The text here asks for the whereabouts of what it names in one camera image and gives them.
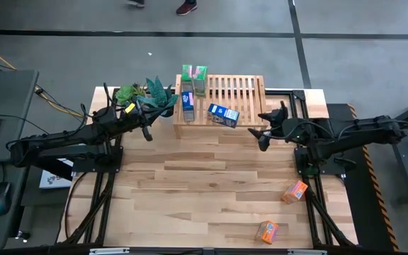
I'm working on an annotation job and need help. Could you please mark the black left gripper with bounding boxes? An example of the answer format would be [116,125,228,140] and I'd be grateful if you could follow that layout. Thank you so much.
[122,98,163,142]

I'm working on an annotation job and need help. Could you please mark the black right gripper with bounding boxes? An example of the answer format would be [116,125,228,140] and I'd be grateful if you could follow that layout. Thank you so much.
[247,101,305,153]

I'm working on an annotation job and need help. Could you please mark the wooden slatted shelf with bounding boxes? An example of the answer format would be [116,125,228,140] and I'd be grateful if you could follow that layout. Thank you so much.
[172,73,271,140]

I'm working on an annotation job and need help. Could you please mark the blue Frosted Flakes cereal box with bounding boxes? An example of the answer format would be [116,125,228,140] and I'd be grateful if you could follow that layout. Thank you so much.
[206,103,241,129]
[181,91,196,123]

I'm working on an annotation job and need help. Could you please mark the green cereal box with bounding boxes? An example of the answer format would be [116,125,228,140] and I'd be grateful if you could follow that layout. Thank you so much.
[192,65,208,97]
[181,64,194,94]

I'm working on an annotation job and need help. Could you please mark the orange Mini Wheats cereal box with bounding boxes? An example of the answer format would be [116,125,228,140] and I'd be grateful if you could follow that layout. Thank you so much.
[280,179,309,205]
[254,220,280,245]

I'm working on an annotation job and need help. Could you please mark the dark green plant white pot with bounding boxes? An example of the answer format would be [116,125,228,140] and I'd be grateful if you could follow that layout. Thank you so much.
[136,76,181,120]

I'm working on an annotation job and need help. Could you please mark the light green plant patterned pot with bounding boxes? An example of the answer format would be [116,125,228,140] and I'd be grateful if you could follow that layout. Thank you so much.
[114,83,148,107]

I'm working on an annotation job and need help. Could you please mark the black desk beam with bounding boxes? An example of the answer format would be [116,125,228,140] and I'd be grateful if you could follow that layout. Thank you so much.
[30,159,74,181]

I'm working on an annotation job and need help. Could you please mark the white box with logo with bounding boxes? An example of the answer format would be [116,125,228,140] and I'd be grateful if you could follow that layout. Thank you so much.
[39,159,76,190]

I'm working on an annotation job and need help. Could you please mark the black mat with hazard stripe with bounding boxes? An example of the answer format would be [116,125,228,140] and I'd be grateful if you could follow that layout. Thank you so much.
[326,102,400,253]

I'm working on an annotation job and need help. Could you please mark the black computer mouse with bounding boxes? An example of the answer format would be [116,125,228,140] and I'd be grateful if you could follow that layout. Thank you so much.
[0,181,13,217]

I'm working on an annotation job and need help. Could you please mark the small metal caster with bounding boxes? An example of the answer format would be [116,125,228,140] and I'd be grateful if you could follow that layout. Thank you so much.
[14,229,32,244]

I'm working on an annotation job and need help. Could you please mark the silver metal bracket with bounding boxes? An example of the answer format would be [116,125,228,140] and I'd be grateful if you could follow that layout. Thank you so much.
[89,247,130,255]
[288,249,328,255]

